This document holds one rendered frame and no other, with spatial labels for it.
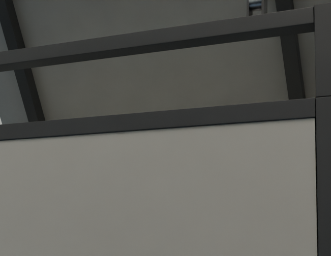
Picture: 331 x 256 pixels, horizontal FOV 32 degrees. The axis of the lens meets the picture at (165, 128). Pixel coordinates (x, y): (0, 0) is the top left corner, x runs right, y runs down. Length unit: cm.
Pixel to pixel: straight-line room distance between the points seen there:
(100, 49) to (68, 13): 50
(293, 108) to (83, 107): 93
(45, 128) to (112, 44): 24
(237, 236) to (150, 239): 18
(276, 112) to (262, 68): 54
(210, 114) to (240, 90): 54
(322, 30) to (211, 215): 42
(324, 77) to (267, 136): 15
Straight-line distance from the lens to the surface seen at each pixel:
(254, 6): 127
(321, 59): 116
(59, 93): 193
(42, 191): 130
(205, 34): 126
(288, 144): 112
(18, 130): 139
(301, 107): 113
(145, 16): 173
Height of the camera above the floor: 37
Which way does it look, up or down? 19 degrees up
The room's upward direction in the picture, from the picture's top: 4 degrees clockwise
